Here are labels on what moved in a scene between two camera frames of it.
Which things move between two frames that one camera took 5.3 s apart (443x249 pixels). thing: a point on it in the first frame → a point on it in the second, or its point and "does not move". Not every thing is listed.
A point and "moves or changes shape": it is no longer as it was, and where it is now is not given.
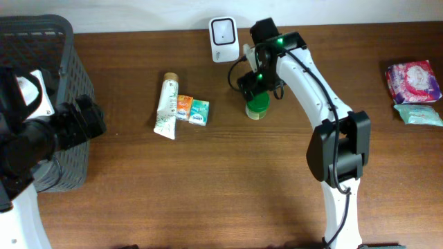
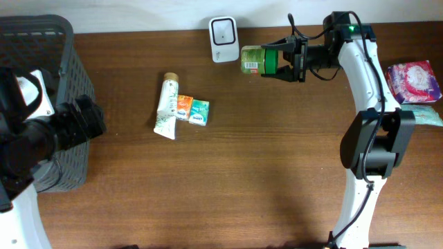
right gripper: (250, 78) → (297, 57)
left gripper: (79, 128) does not move
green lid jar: (257, 108) moves or changes shape
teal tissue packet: (199, 112) does not move
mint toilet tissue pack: (419, 114) does not move
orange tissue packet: (184, 103) does not move
